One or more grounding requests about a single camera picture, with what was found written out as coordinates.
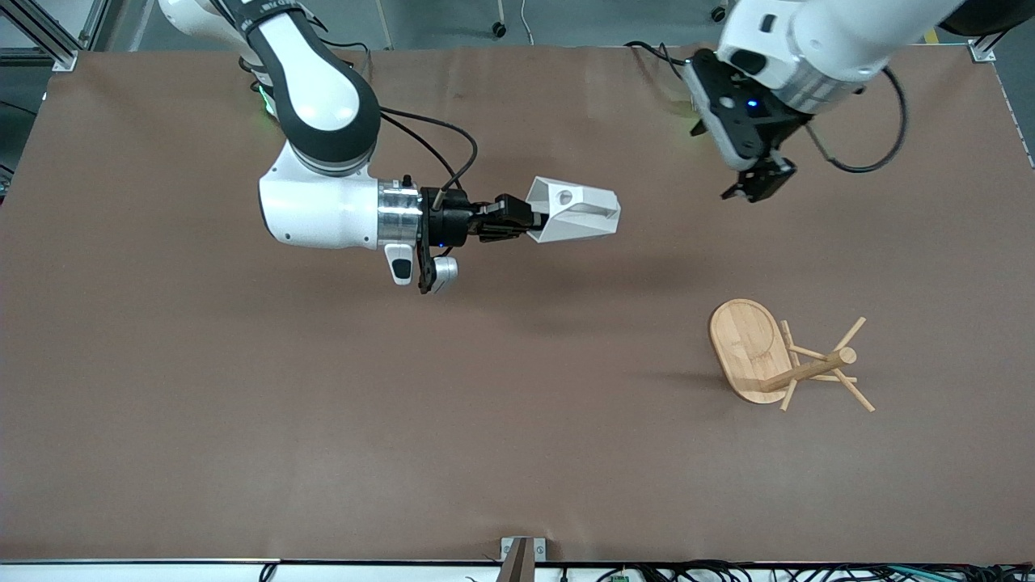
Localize black left arm base cables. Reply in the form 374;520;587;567
625;40;690;86

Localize black left arm wrist cable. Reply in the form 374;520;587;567
807;66;909;175

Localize wooden cup rack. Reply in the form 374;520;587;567
709;298;877;413

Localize white faceted plastic cup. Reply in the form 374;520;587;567
526;176;622;245

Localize metal table edge bracket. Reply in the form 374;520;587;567
500;537;547;582

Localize black right arm base cables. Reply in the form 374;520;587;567
319;36;373;82

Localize black arm wrist cable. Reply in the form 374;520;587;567
807;66;909;175
378;105;479;199

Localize aluminium frame profile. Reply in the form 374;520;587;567
0;0;82;72

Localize black arm base cables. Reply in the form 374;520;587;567
625;40;690;86
319;36;373;82

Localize black cable bundle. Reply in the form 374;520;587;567
598;559;1035;582

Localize black right arm wrist cable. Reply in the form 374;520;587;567
378;105;479;199

